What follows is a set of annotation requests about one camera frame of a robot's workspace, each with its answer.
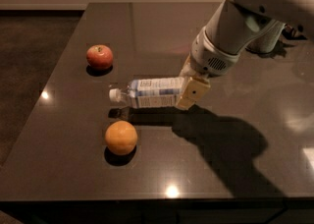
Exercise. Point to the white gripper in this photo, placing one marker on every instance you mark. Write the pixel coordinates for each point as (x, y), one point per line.
(206, 58)

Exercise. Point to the clear plastic water bottle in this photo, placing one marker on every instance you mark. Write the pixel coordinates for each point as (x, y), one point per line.
(149, 93)

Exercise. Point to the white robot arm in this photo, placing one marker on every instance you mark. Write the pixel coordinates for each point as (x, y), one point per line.
(234, 25)

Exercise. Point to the metal cup container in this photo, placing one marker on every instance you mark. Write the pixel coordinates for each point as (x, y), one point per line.
(266, 43)

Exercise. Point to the orange fruit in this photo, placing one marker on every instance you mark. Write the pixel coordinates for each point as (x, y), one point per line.
(121, 138)

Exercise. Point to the red apple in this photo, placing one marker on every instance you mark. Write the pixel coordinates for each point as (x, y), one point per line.
(99, 57)

